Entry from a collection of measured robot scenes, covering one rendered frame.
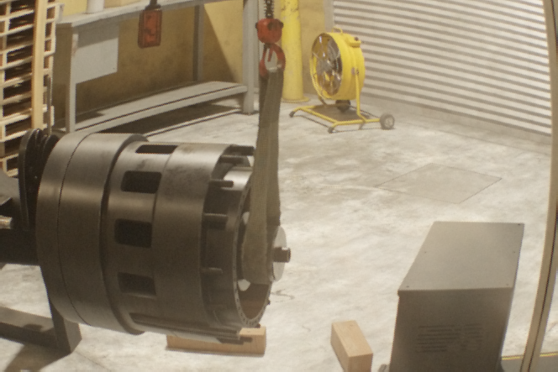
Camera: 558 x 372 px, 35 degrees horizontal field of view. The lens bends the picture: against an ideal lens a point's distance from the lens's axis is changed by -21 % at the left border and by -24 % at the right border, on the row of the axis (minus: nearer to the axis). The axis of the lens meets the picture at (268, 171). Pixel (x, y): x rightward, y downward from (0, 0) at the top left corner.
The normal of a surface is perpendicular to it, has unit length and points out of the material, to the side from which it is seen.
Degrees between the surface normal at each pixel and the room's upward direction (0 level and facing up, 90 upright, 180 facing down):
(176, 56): 90
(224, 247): 68
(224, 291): 100
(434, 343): 90
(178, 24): 90
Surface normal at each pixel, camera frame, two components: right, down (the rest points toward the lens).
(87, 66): 0.76, 0.15
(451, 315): -0.30, 0.25
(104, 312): -0.21, 0.70
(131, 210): -0.21, -0.38
